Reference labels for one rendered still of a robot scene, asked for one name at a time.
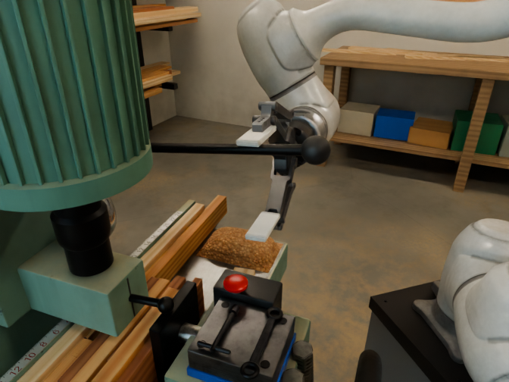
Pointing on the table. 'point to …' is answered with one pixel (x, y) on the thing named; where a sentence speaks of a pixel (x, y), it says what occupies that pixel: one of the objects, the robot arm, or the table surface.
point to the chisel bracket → (84, 289)
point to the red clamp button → (235, 283)
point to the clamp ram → (175, 328)
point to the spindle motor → (70, 104)
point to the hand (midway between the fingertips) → (254, 190)
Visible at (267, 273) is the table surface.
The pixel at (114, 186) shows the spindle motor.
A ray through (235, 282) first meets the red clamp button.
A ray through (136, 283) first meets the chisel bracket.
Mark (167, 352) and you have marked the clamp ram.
